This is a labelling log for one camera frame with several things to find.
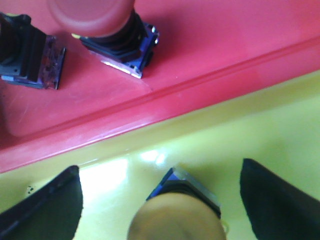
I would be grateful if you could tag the red mushroom push button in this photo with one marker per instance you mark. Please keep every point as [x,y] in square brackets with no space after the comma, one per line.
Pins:
[111,30]
[28,56]

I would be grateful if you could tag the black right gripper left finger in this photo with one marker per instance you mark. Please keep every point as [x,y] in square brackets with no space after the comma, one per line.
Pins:
[51,213]

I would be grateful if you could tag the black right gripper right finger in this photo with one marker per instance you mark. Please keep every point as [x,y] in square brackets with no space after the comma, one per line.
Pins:
[276,209]

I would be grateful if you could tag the red bin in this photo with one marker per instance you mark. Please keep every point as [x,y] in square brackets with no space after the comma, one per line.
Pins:
[209,51]

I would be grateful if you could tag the yellow bin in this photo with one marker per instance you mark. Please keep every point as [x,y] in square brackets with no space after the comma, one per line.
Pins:
[279,127]

